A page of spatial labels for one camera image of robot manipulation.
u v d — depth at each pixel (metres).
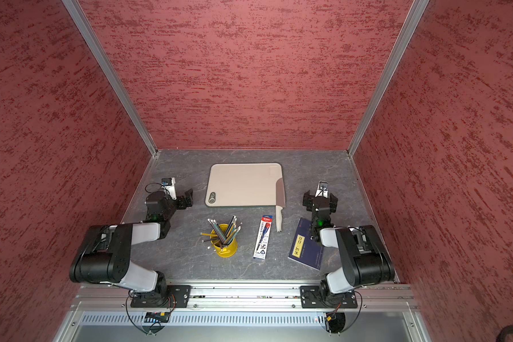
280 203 0.98
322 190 0.78
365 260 0.45
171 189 0.82
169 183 0.81
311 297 0.74
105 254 0.45
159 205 0.71
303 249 0.85
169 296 0.73
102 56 0.83
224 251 0.77
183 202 0.85
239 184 1.08
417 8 0.70
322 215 0.73
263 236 0.87
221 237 0.79
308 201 0.85
